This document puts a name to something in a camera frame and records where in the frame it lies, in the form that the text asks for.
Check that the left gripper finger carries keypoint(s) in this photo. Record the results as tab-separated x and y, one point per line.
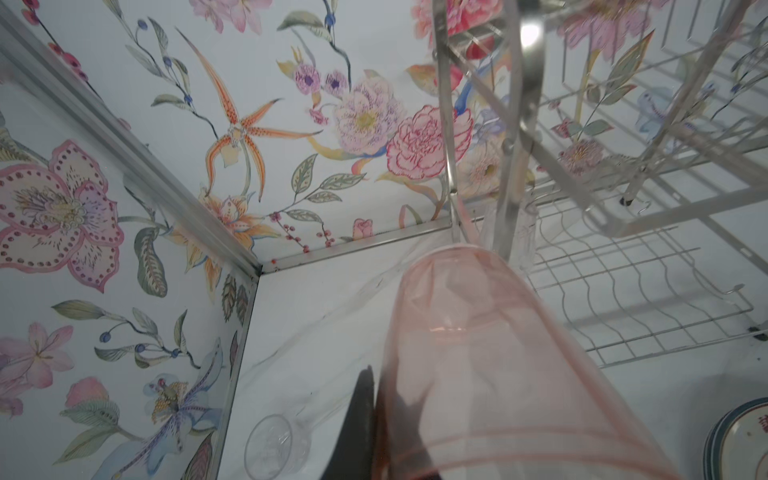
352	457

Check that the clear glass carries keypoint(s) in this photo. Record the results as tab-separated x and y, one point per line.
276	448
523	240

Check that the pink tinted glass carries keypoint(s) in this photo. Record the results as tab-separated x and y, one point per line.
479	381

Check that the orange patterned plate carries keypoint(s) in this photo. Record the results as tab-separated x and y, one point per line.
736	447

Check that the chrome two-tier dish rack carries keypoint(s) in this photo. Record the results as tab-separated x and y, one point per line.
639	129

